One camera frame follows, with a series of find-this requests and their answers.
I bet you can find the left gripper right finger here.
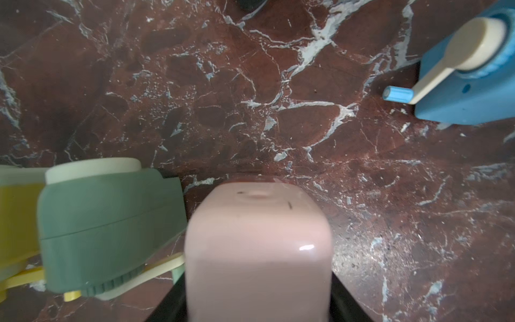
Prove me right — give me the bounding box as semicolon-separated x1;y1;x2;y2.
329;272;372;322

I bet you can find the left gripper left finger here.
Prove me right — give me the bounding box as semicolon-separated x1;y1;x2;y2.
146;275;187;322

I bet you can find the pink pencil sharpener back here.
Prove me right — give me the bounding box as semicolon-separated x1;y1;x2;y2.
185;182;333;321

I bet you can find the green pencil sharpener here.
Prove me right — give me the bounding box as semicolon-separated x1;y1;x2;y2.
37;158;187;301

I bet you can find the yellow pencil sharpener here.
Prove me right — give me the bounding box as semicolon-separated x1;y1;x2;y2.
0;164;83;303

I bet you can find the blue pencil sharpener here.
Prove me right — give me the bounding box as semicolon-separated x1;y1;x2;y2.
382;1;514;125

